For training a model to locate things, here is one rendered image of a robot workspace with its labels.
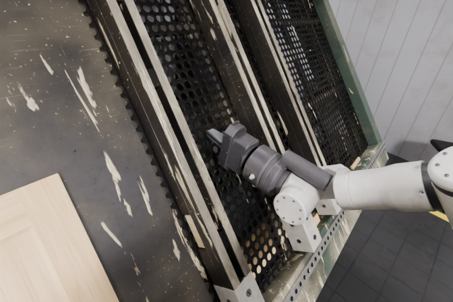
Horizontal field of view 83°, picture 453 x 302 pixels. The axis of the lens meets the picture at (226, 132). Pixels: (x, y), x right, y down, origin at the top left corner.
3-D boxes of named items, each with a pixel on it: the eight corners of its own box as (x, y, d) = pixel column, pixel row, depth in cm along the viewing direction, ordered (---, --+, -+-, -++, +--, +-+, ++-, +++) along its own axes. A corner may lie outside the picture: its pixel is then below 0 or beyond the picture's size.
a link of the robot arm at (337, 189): (306, 195, 58) (370, 191, 48) (287, 216, 51) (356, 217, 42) (296, 168, 57) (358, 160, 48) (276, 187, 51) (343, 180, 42)
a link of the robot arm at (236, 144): (234, 157, 67) (272, 183, 62) (209, 172, 60) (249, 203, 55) (245, 116, 60) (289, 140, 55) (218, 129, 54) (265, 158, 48)
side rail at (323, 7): (357, 147, 147) (378, 143, 139) (285, -38, 140) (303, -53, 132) (361, 142, 152) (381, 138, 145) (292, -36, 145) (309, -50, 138)
